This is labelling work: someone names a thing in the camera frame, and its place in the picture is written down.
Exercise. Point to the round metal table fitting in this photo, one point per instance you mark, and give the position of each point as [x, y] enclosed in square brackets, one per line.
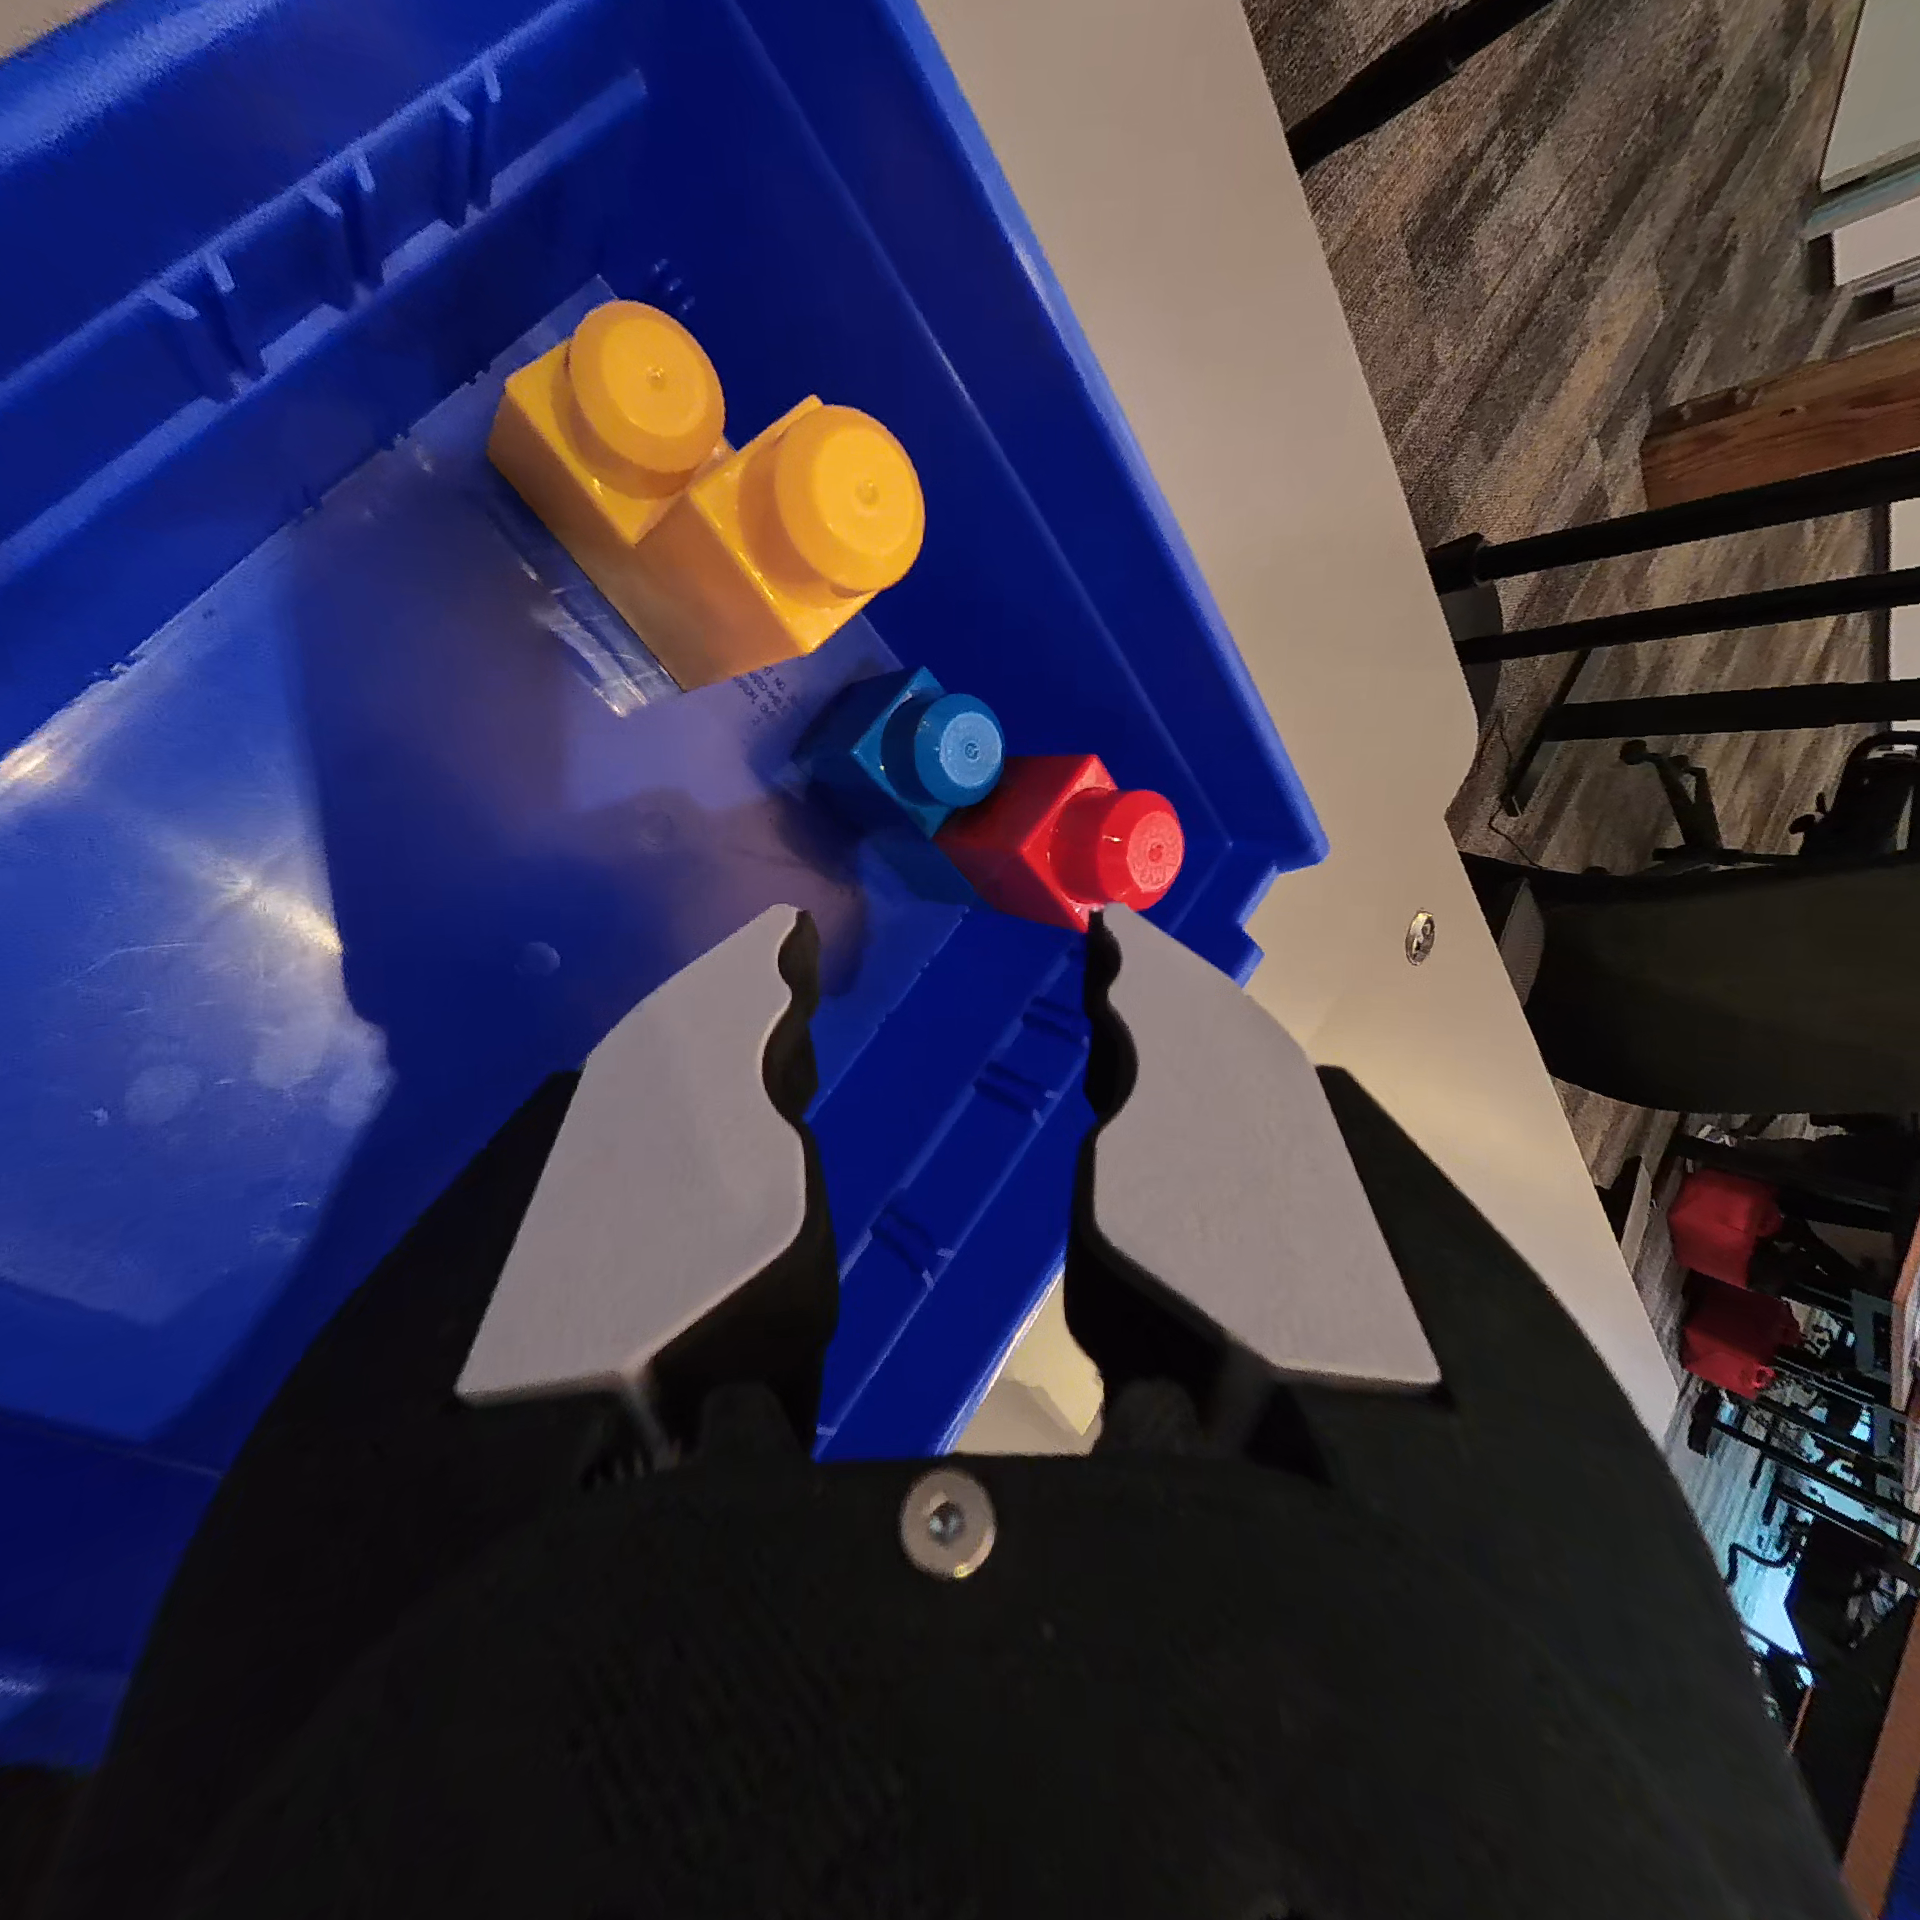
[1419, 937]

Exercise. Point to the wooden block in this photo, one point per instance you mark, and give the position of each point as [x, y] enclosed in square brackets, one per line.
[1769, 429]

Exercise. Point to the blue two-stud block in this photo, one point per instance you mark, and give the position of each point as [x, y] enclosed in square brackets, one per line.
[877, 750]

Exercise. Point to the red crate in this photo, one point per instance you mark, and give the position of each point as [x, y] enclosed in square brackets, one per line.
[1726, 1223]
[1736, 1340]

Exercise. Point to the blue plastic bin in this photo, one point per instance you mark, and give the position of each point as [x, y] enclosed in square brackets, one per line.
[375, 902]

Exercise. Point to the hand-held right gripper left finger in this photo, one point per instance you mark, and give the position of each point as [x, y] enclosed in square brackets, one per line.
[646, 1200]

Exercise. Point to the black office chair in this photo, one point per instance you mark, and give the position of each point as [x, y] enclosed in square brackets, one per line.
[1869, 797]

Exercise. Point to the black upright panel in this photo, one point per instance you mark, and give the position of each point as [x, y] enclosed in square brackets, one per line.
[1726, 991]

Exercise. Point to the yellow two-stud block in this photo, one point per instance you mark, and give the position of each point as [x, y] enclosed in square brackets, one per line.
[646, 392]

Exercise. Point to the red one-stud block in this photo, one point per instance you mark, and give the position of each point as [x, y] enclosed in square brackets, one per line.
[1050, 838]

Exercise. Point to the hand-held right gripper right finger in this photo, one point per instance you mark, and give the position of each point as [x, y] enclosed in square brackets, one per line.
[1247, 1200]

